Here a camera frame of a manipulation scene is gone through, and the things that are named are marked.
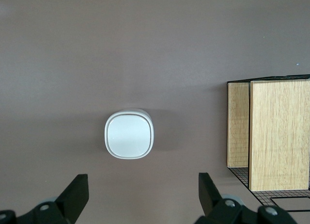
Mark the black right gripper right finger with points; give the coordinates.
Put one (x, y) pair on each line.
(213, 204)

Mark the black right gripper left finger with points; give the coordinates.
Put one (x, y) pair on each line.
(70, 199)

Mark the white square trash can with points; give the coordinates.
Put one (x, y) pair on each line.
(128, 134)

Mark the light wooden shelf board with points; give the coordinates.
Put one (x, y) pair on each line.
(278, 136)
(238, 124)

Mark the brown table cover sheet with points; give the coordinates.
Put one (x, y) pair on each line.
(72, 64)

